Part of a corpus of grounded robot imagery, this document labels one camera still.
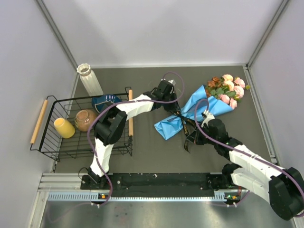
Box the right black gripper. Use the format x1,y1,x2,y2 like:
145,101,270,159
187,123,218,145

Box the black ribbon gold lettering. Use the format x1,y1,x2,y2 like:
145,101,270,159
169,110,195,153

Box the blue wrapping paper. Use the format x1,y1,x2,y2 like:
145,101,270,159
154,85,232,140

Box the pink and brown flower bouquet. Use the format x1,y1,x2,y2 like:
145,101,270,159
205,74,250,110

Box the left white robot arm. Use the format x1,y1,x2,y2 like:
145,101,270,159
88,79,178,188

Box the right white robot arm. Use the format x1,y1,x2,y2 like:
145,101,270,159
187,119,304,220

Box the white ribbed ceramic vase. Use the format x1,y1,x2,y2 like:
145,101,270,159
76,63,104,96

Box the blue leaf-pattern plate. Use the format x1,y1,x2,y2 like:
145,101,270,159
91,95,122,113

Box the brown ceramic bowl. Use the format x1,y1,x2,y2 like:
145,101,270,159
75,109,97,132

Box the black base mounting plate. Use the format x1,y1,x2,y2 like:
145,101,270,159
80,172,228,198

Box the yellow cup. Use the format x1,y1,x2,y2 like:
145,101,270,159
54,117,76,139

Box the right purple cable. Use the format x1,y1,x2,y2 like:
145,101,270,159
194,98,304,218

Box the purple cable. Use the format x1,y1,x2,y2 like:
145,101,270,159
194,98,304,218
87,72,185,207

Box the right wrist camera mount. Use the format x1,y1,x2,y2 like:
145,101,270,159
201,110,215,127

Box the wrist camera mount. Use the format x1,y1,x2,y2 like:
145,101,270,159
166,79,176,89
201,110,215,127

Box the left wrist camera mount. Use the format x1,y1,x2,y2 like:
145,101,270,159
166,79,176,89

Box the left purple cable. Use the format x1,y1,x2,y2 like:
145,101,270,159
87,72,185,207

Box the black wire dish basket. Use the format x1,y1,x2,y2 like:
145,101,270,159
29,86,134,162

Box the aluminium slotted rail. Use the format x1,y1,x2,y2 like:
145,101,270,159
38,173,247,202

